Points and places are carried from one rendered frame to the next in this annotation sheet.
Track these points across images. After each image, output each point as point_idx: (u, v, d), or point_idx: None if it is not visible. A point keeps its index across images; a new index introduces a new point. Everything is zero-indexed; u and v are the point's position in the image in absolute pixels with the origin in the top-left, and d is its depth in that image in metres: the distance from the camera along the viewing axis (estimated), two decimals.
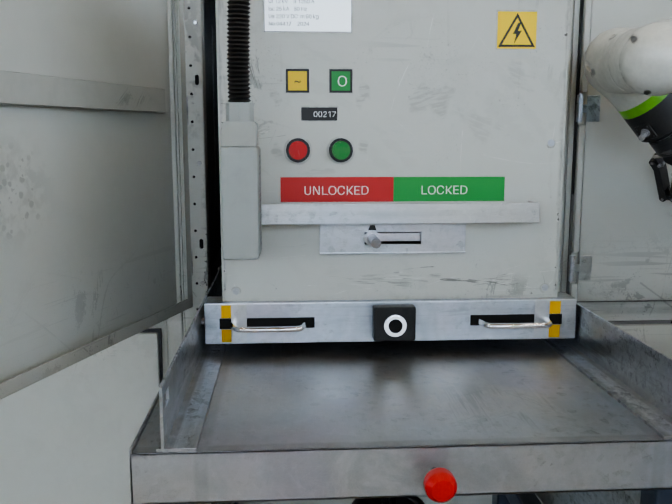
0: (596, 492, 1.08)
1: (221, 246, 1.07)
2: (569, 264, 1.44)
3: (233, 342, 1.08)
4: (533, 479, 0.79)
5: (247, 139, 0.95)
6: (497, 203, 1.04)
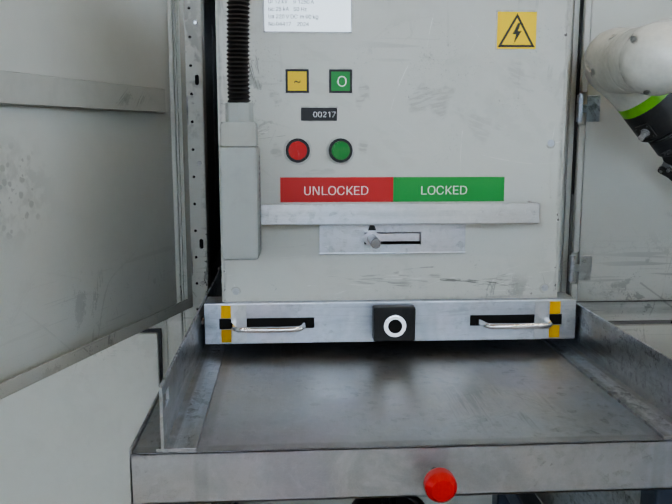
0: (596, 492, 1.08)
1: (221, 246, 1.07)
2: (569, 264, 1.44)
3: (233, 342, 1.08)
4: (533, 479, 0.79)
5: (247, 139, 0.95)
6: (497, 203, 1.04)
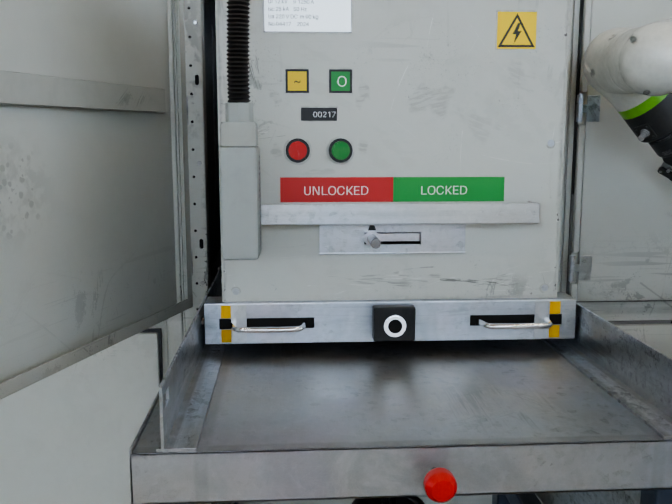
0: (596, 492, 1.08)
1: (221, 246, 1.07)
2: (569, 264, 1.44)
3: (233, 342, 1.08)
4: (533, 479, 0.79)
5: (247, 139, 0.95)
6: (497, 203, 1.04)
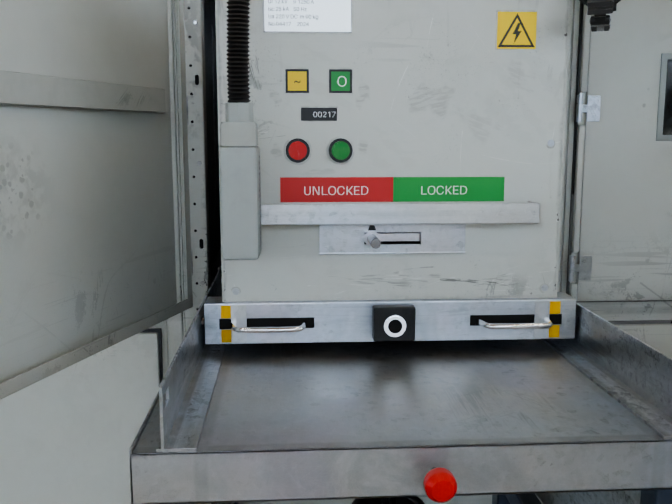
0: (596, 492, 1.08)
1: (221, 246, 1.07)
2: (569, 264, 1.44)
3: (233, 342, 1.08)
4: (533, 479, 0.79)
5: (247, 139, 0.95)
6: (497, 203, 1.04)
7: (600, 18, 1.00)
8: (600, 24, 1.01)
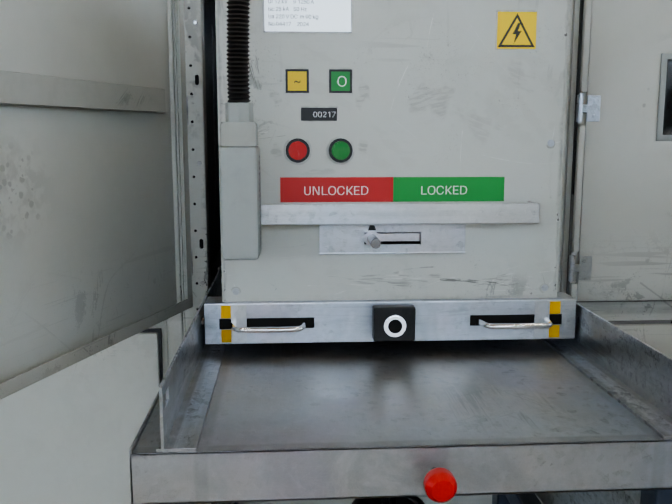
0: (596, 492, 1.08)
1: (221, 246, 1.07)
2: (569, 264, 1.44)
3: (233, 342, 1.08)
4: (533, 479, 0.79)
5: (247, 139, 0.95)
6: (497, 203, 1.04)
7: None
8: None
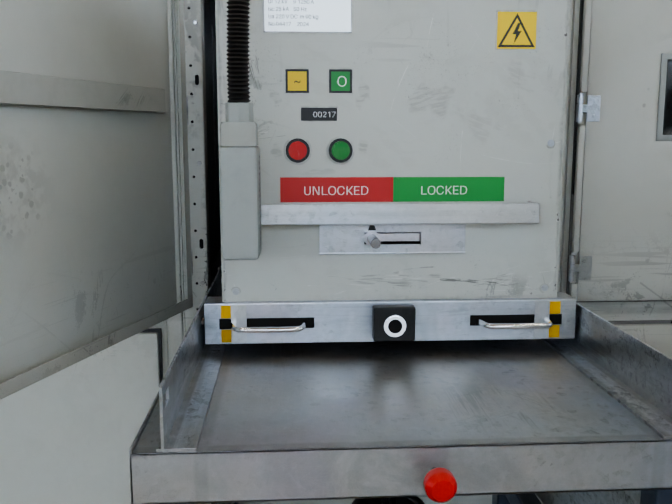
0: (596, 492, 1.08)
1: (221, 246, 1.07)
2: (569, 264, 1.44)
3: (233, 342, 1.08)
4: (533, 479, 0.79)
5: (247, 139, 0.95)
6: (497, 203, 1.04)
7: None
8: None
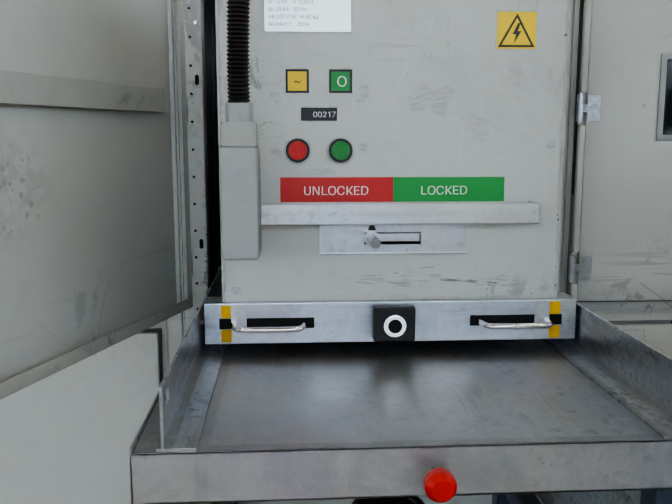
0: (596, 492, 1.08)
1: (221, 246, 1.07)
2: (569, 264, 1.44)
3: (233, 342, 1.08)
4: (533, 479, 0.79)
5: (247, 139, 0.95)
6: (497, 203, 1.04)
7: None
8: None
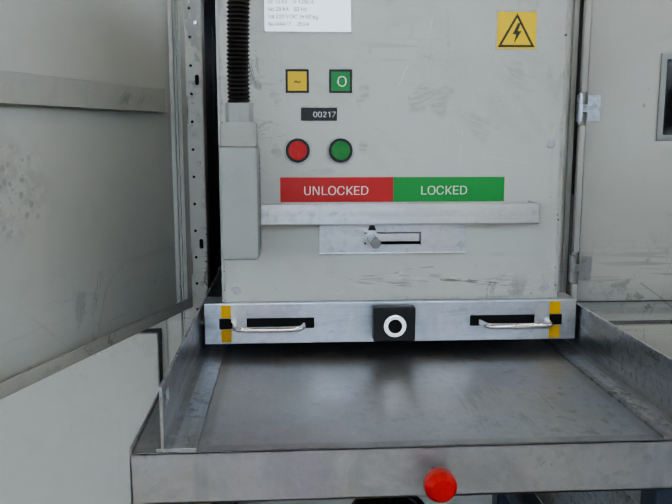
0: (596, 492, 1.08)
1: (221, 246, 1.07)
2: (569, 264, 1.44)
3: (233, 342, 1.08)
4: (533, 479, 0.79)
5: (247, 139, 0.95)
6: (497, 203, 1.04)
7: None
8: None
